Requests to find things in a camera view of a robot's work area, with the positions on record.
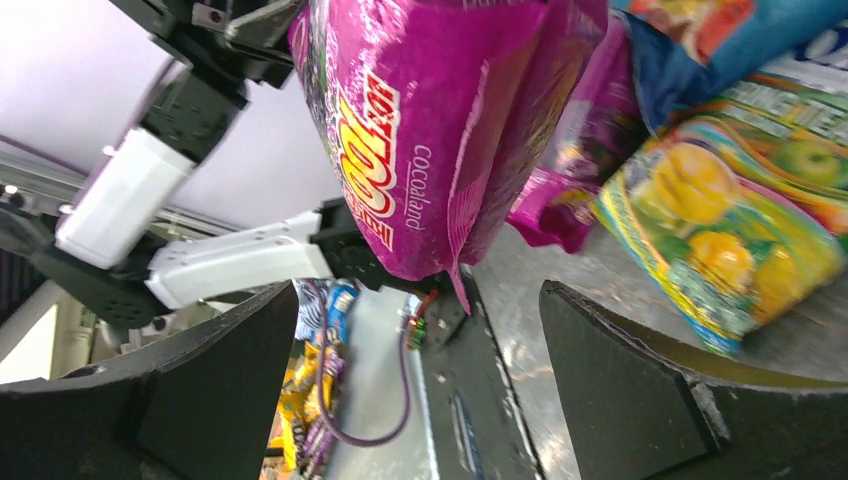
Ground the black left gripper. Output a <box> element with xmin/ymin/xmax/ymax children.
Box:
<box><xmin>111</xmin><ymin>0</ymin><xmax>308</xmax><ymax>88</ymax></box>

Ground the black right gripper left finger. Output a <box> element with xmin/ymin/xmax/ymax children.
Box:
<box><xmin>1</xmin><ymin>283</ymin><xmax>298</xmax><ymax>479</ymax></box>

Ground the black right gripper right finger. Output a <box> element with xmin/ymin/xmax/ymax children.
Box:
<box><xmin>539</xmin><ymin>280</ymin><xmax>847</xmax><ymax>479</ymax></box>

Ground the purple grape candy bag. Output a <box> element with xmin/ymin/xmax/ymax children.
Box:
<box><xmin>289</xmin><ymin>1</ymin><xmax>608</xmax><ymax>307</ymax></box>
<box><xmin>506</xmin><ymin>10</ymin><xmax>648</xmax><ymax>254</ymax></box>

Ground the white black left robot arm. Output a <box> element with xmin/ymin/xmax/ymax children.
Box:
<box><xmin>1</xmin><ymin>1</ymin><xmax>389</xmax><ymax>328</ymax></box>

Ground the green Fox's candy bag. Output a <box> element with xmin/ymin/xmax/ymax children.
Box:
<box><xmin>592</xmin><ymin>53</ymin><xmax>847</xmax><ymax>356</ymax></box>

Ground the blue Slendy bag near basket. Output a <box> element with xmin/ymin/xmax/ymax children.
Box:
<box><xmin>609</xmin><ymin>0</ymin><xmax>847</xmax><ymax>131</ymax></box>

